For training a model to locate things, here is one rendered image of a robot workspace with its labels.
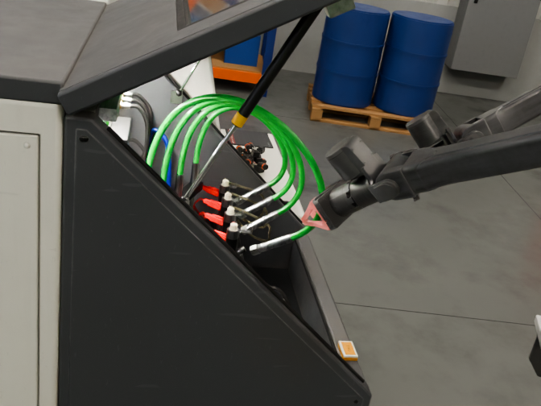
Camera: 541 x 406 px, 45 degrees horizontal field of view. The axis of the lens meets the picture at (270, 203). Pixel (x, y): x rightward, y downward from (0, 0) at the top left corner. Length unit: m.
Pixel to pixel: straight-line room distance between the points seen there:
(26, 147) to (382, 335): 2.44
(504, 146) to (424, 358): 2.22
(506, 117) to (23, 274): 0.99
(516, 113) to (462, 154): 0.44
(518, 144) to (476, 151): 0.07
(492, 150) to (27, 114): 0.67
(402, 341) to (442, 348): 0.19
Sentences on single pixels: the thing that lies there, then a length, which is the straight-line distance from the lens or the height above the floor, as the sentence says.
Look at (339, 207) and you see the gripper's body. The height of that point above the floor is 1.28.
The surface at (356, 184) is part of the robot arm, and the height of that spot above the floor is 1.33.
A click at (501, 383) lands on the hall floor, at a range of 3.19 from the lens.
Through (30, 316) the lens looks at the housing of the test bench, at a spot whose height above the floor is 1.10.
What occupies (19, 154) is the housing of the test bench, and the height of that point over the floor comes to 1.38.
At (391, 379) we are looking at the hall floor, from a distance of 2.97.
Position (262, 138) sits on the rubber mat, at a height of 0.98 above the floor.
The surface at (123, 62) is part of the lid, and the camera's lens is 0.95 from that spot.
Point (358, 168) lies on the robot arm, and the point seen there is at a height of 1.37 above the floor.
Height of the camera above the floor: 1.77
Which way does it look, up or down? 24 degrees down
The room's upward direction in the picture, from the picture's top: 9 degrees clockwise
